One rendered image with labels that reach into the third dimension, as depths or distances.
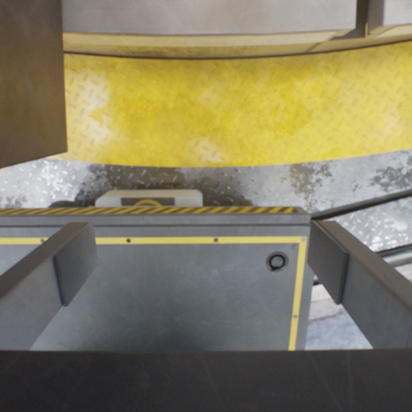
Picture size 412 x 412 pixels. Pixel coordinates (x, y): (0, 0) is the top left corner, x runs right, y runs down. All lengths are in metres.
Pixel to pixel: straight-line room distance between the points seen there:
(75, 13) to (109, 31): 0.06
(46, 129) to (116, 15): 0.20
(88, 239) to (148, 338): 0.51
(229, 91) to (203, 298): 0.52
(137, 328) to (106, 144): 0.49
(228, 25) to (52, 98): 0.29
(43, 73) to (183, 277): 0.40
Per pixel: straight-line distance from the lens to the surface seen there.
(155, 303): 0.60
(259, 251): 0.55
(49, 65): 0.50
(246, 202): 0.73
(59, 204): 0.82
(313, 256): 0.17
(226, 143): 0.81
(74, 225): 0.17
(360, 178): 0.93
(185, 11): 0.52
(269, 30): 0.52
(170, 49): 0.73
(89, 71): 0.87
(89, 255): 0.17
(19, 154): 0.43
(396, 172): 0.98
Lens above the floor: 0.80
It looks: 73 degrees down
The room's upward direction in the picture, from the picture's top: 180 degrees counter-clockwise
